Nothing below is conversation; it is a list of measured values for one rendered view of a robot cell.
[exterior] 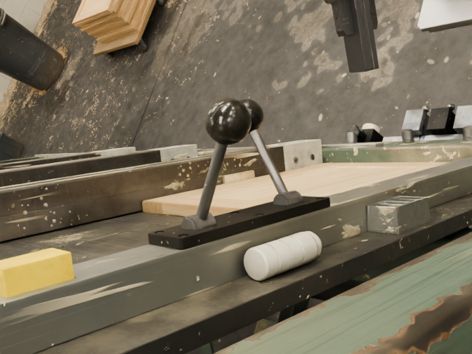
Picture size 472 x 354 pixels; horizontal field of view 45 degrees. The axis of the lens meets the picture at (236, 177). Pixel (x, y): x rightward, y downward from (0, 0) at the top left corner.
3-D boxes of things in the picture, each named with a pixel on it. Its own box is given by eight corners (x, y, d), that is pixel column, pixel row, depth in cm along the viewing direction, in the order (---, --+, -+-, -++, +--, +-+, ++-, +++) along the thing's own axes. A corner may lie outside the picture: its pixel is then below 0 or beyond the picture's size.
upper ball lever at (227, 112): (225, 243, 52) (266, 108, 46) (192, 253, 49) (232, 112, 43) (199, 220, 54) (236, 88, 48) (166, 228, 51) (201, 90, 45)
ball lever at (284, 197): (316, 200, 59) (261, 90, 62) (291, 207, 56) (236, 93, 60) (293, 215, 62) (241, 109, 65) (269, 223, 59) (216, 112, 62)
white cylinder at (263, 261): (267, 284, 49) (326, 261, 54) (265, 250, 48) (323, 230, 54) (244, 279, 51) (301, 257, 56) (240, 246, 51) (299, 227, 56)
